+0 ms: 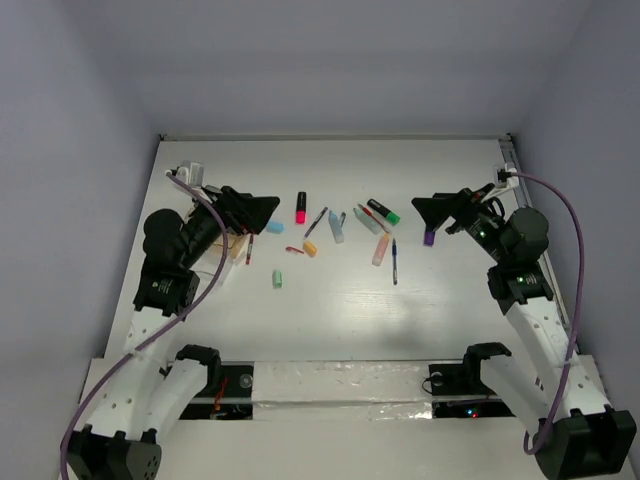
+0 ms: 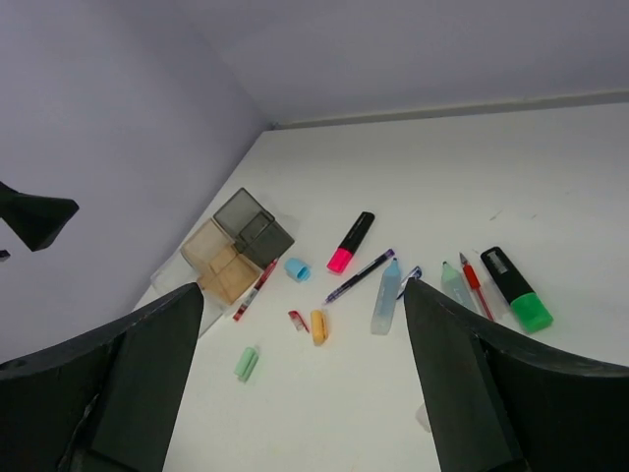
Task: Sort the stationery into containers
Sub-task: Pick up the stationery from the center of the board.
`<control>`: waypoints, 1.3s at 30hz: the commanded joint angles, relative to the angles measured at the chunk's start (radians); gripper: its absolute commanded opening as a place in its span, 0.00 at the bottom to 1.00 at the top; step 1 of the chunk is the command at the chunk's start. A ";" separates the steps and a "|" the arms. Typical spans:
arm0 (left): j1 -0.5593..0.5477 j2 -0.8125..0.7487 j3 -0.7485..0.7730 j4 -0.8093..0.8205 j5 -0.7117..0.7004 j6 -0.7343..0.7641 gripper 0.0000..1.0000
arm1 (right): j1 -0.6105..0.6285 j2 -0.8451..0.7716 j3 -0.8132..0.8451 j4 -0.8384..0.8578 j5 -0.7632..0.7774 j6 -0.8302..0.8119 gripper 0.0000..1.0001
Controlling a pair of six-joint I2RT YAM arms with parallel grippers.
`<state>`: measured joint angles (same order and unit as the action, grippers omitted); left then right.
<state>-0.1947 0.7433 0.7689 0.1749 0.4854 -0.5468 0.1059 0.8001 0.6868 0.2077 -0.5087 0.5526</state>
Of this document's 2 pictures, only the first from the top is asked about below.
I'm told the pink black highlighter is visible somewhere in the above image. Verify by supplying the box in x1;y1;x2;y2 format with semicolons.
295;191;307;225

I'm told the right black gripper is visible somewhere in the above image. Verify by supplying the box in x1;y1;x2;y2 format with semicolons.
411;182;511;265

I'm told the red pen clear barrel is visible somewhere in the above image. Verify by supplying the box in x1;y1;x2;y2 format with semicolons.
357;203;390;233

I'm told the orange pastel marker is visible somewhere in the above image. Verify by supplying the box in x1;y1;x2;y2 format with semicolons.
371;233;391;266

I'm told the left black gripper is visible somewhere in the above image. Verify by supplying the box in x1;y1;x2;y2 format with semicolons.
180;185;279;267

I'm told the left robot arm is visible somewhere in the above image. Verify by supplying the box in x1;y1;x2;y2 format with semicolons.
60;186;280;479

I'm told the red pen cap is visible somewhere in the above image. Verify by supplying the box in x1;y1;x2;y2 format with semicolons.
285;246;305;254

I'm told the light green marker cap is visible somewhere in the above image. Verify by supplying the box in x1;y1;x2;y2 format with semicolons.
272;269;283;289

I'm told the light blue marker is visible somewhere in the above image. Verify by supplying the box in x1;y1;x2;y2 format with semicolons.
328;211;344;244

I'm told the blue ballpoint pen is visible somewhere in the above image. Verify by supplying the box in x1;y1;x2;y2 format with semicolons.
392;238;398;286

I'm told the orange translucent container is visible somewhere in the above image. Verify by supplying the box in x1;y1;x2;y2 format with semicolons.
205;233;249;262

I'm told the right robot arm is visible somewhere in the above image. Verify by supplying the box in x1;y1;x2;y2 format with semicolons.
412;185;637;479

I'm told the green black highlighter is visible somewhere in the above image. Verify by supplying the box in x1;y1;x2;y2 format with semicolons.
367;198;400;226

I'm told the purple ink pen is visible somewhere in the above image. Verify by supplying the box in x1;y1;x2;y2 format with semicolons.
303;206;328;240

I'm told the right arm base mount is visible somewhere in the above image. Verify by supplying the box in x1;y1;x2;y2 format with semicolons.
421;342;513;419

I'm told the red gel pen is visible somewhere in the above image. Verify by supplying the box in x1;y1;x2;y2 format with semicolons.
245;234;255;265

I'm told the purple marker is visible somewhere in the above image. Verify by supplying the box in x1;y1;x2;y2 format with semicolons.
423;229;435;247

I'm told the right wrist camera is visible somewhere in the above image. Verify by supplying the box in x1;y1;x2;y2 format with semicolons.
494;162;519;192

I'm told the light green marker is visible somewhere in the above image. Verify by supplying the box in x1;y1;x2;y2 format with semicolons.
353;208;382;235

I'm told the light blue marker cap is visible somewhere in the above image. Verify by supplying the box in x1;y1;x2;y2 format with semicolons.
265;221;284;234

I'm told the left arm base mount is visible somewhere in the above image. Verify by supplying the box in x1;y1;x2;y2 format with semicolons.
175;344;254;420

